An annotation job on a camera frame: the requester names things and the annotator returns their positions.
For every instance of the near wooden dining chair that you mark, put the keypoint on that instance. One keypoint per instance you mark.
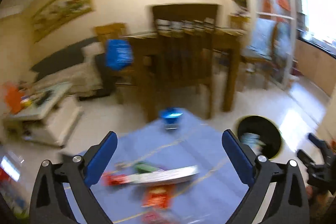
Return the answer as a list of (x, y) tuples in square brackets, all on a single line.
[(184, 52)]

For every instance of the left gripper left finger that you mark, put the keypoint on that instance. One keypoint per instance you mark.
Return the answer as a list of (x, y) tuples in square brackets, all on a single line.
[(49, 203)]

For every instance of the dark grey sofa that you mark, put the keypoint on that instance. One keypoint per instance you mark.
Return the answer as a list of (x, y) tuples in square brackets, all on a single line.
[(71, 69)]

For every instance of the blue plastic bag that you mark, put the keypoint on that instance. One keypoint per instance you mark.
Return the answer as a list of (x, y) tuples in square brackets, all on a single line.
[(118, 55)]

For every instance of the blue lidded glass jar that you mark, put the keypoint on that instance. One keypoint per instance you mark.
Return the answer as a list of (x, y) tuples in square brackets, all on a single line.
[(171, 117)]

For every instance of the far wooden chair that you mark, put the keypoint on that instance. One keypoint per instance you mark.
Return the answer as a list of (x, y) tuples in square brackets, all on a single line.
[(109, 77)]

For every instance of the yellow small cup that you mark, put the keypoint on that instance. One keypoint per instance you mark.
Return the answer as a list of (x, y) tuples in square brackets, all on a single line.
[(25, 102)]

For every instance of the horses framed painting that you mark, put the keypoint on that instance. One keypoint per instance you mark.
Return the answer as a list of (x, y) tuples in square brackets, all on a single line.
[(56, 13)]

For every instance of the wooden dining table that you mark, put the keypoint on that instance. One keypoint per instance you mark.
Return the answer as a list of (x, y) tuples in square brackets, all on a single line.
[(224, 40)]

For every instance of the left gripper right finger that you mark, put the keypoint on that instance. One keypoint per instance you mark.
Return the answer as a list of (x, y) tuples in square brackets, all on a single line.
[(289, 202)]

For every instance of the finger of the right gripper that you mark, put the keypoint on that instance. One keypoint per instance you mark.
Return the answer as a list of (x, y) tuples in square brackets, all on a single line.
[(320, 144)]

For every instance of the blue checked tablecloth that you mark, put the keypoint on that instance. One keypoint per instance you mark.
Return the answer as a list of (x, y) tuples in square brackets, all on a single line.
[(211, 195)]

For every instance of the white coffee table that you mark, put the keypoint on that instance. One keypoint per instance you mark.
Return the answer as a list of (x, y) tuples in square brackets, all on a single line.
[(51, 123)]

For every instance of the orange plastic bag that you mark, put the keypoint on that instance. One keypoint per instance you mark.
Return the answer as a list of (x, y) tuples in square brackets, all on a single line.
[(13, 97)]

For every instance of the black round trash bin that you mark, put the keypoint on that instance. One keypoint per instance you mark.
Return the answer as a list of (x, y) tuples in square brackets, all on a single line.
[(260, 134)]

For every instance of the red snack wrapper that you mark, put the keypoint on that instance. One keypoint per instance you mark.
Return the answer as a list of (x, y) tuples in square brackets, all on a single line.
[(158, 194)]

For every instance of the green white medicine box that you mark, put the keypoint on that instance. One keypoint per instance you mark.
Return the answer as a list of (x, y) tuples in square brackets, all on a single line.
[(162, 175)]

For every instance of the beige lace sofa cover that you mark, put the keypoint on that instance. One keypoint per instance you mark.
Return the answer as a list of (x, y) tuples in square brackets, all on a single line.
[(71, 79)]

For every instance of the black wifi router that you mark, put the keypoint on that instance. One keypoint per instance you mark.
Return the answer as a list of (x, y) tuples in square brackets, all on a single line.
[(43, 98)]

